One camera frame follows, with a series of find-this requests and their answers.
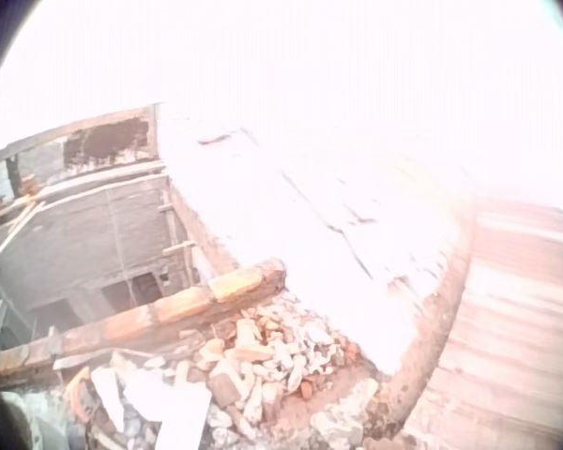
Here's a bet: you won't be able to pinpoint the wooden scaffold poles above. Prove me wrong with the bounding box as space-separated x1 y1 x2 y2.
157 182 203 287

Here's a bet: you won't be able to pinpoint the heap of broken brick rubble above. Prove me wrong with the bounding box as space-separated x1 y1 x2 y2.
107 291 386 450

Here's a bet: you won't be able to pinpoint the row of orange bricks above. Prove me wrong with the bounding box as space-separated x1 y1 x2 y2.
0 258 288 376

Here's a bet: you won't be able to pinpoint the white torn sack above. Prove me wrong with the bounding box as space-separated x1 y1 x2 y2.
89 366 213 450

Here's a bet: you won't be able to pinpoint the orange and black basket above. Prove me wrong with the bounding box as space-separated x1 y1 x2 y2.
63 366 123 450

